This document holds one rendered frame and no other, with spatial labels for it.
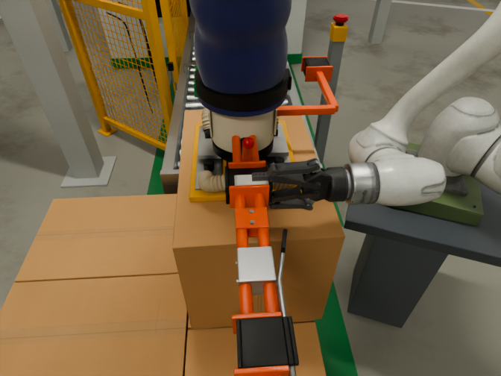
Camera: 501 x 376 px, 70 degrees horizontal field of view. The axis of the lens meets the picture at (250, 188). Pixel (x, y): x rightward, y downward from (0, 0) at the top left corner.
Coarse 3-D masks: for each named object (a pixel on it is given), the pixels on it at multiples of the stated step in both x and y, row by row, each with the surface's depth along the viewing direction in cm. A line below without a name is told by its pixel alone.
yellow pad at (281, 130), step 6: (282, 126) 112; (276, 132) 106; (282, 132) 110; (288, 138) 108; (288, 144) 106; (282, 156) 101; (288, 156) 101; (270, 162) 99; (276, 162) 95; (282, 162) 95; (288, 162) 99; (294, 186) 93
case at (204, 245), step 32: (192, 128) 115; (288, 128) 115; (192, 224) 86; (224, 224) 86; (288, 224) 86; (320, 224) 86; (192, 256) 83; (224, 256) 84; (288, 256) 86; (320, 256) 87; (192, 288) 92; (224, 288) 93; (288, 288) 96; (320, 288) 98; (192, 320) 103; (224, 320) 105
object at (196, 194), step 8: (200, 128) 111; (200, 136) 108; (208, 136) 104; (192, 160) 100; (200, 160) 99; (208, 160) 95; (216, 160) 99; (224, 160) 100; (192, 168) 98; (200, 168) 97; (208, 168) 95; (216, 168) 97; (192, 176) 95; (192, 184) 93; (192, 192) 91; (200, 192) 91; (208, 192) 91; (216, 192) 91; (224, 192) 91; (192, 200) 90; (200, 200) 90; (208, 200) 91; (216, 200) 91; (224, 200) 91
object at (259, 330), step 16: (240, 320) 52; (256, 320) 52; (272, 320) 52; (240, 336) 50; (256, 336) 50; (272, 336) 50; (240, 352) 48; (256, 352) 48; (272, 352) 48; (240, 368) 47; (256, 368) 47; (272, 368) 47; (288, 368) 47
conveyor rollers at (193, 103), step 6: (192, 54) 259; (192, 60) 251; (192, 66) 244; (192, 72) 238; (192, 78) 231; (192, 84) 225; (192, 90) 218; (192, 96) 212; (186, 102) 206; (192, 102) 206; (198, 102) 206; (288, 102) 210; (186, 108) 205; (192, 108) 206; (198, 108) 206; (180, 144) 181; (180, 150) 173
